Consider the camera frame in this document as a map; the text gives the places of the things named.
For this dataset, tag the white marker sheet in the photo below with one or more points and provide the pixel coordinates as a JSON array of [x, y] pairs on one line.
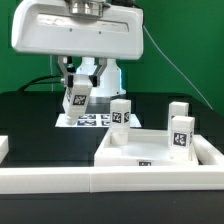
[[95, 120]]

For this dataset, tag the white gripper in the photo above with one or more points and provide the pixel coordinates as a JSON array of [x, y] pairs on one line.
[[47, 27]]

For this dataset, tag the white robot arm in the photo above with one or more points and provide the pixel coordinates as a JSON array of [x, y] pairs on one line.
[[110, 81]]

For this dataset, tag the white square table top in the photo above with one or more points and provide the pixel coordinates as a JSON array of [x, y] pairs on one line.
[[144, 148]]

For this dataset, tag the white U-shaped fence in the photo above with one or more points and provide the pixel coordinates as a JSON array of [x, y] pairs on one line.
[[209, 175]]

